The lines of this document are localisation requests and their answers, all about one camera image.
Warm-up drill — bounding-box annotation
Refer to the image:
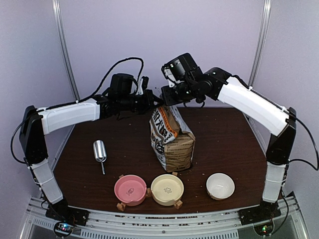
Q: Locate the right aluminium frame post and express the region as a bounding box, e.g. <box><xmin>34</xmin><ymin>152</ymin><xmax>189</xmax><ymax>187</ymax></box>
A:
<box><xmin>248</xmin><ymin>0</ymin><xmax>272</xmax><ymax>86</ymax></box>

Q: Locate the pink pet bowl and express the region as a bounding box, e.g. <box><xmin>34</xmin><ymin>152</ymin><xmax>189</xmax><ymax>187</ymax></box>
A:
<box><xmin>114</xmin><ymin>175</ymin><xmax>147</xmax><ymax>206</ymax></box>

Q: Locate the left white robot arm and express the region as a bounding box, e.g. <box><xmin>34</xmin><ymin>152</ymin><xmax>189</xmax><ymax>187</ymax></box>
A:
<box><xmin>19</xmin><ymin>73</ymin><xmax>163</xmax><ymax>221</ymax></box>

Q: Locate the yellow pet bowl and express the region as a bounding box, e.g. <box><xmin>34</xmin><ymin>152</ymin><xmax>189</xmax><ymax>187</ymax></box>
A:
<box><xmin>151</xmin><ymin>174</ymin><xmax>184</xmax><ymax>206</ymax></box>

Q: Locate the white ceramic bowl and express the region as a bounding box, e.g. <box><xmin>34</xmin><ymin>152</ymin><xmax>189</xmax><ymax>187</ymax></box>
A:
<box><xmin>206</xmin><ymin>173</ymin><xmax>235</xmax><ymax>201</ymax></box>

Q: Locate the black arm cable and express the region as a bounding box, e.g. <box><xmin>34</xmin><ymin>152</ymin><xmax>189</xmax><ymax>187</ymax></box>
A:
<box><xmin>289</xmin><ymin>117</ymin><xmax>319</xmax><ymax>172</ymax></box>
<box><xmin>91</xmin><ymin>57</ymin><xmax>145</xmax><ymax>97</ymax></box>

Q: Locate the metal food scoop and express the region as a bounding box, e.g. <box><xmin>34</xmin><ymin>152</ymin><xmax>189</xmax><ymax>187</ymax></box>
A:
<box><xmin>93</xmin><ymin>140</ymin><xmax>107</xmax><ymax>175</ymax></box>

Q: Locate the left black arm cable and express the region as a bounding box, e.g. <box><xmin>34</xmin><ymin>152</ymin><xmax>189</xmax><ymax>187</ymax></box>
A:
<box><xmin>91</xmin><ymin>57</ymin><xmax>145</xmax><ymax>97</ymax></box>

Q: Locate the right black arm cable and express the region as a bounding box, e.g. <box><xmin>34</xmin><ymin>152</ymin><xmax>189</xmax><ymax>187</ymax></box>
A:
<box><xmin>289</xmin><ymin>117</ymin><xmax>319</xmax><ymax>172</ymax></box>

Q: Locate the brown dog food bag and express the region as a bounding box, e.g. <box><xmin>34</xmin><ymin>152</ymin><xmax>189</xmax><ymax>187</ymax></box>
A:
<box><xmin>149</xmin><ymin>105</ymin><xmax>195</xmax><ymax>172</ymax></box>

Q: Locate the left aluminium frame post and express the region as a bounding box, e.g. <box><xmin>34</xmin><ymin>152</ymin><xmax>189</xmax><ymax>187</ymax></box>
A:
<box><xmin>52</xmin><ymin>0</ymin><xmax>80</xmax><ymax>100</ymax></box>

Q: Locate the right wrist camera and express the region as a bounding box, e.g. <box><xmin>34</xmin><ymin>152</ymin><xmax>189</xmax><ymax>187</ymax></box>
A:
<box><xmin>161</xmin><ymin>64</ymin><xmax>176</xmax><ymax>88</ymax></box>

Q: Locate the front aluminium rail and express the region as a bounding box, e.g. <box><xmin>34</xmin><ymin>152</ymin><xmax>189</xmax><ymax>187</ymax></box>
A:
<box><xmin>18</xmin><ymin>196</ymin><xmax>310</xmax><ymax>239</ymax></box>

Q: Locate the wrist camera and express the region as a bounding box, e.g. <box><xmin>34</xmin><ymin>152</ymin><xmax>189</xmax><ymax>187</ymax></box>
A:
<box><xmin>137</xmin><ymin>76</ymin><xmax>149</xmax><ymax>95</ymax></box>
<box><xmin>161</xmin><ymin>64</ymin><xmax>176</xmax><ymax>88</ymax></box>

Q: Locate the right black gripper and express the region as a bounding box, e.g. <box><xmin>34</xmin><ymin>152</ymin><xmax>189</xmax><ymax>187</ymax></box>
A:
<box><xmin>161</xmin><ymin>79</ymin><xmax>197</xmax><ymax>106</ymax></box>

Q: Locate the aluminium frame post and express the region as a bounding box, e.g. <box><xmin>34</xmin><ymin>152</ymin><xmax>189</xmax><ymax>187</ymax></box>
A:
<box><xmin>248</xmin><ymin>0</ymin><xmax>272</xmax><ymax>86</ymax></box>
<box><xmin>52</xmin><ymin>0</ymin><xmax>80</xmax><ymax>100</ymax></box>

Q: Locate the wooden bowl stand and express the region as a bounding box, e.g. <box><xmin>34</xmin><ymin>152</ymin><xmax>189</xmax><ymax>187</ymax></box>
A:
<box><xmin>117</xmin><ymin>172</ymin><xmax>183</xmax><ymax>212</ymax></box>

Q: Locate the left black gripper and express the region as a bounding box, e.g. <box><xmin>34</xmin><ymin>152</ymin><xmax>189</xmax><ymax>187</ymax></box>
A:
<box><xmin>119</xmin><ymin>89</ymin><xmax>164</xmax><ymax>115</ymax></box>

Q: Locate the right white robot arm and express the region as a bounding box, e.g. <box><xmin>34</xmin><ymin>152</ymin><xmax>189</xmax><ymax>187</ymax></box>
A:
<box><xmin>161</xmin><ymin>53</ymin><xmax>296</xmax><ymax>225</ymax></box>

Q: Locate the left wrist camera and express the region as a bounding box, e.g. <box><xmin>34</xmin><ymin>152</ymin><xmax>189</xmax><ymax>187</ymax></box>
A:
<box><xmin>137</xmin><ymin>76</ymin><xmax>149</xmax><ymax>95</ymax></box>

